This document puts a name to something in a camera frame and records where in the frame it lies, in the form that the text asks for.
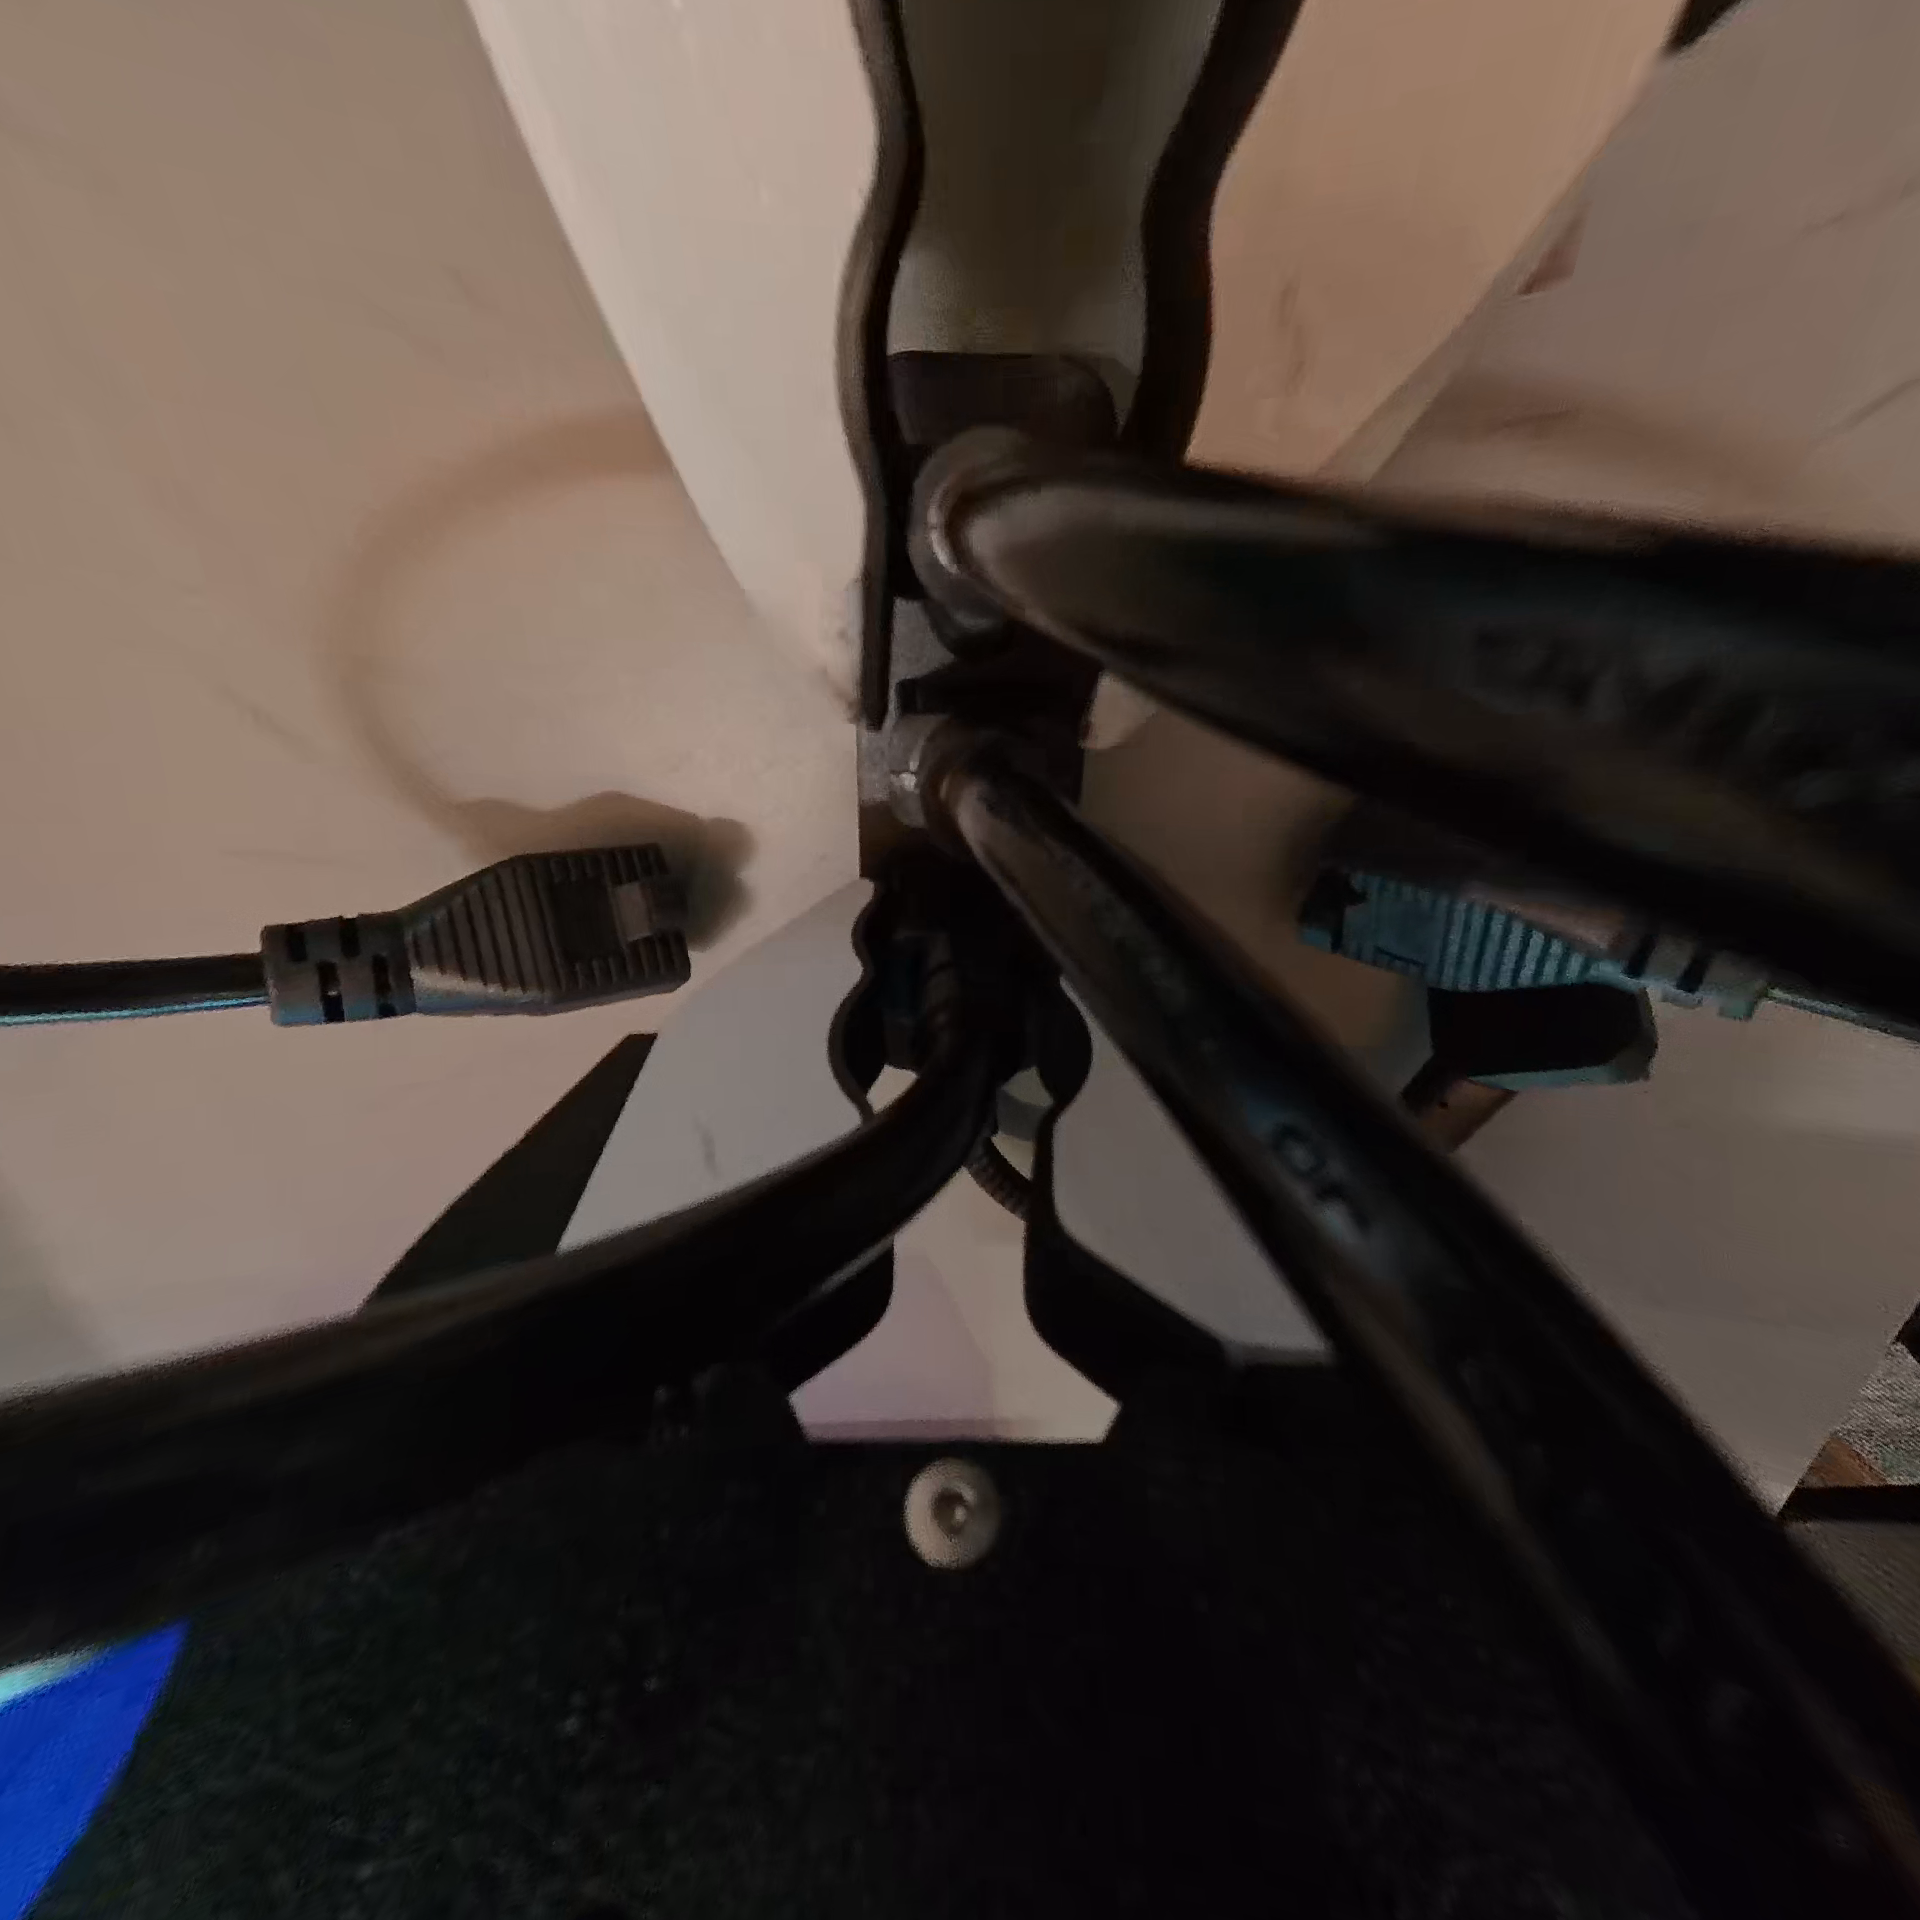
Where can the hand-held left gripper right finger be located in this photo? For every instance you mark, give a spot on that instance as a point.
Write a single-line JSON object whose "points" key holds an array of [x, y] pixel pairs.
{"points": [[1172, 1245]]}

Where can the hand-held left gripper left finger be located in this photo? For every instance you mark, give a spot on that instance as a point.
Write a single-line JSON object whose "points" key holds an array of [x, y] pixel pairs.
{"points": [[722, 1095]]}

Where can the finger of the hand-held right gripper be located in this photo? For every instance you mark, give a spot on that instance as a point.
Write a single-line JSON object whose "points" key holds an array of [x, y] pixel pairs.
{"points": [[706, 225], [1396, 195]]}

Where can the blue plastic bin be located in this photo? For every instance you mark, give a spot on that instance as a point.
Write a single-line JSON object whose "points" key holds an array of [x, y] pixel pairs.
{"points": [[77, 1769]]}

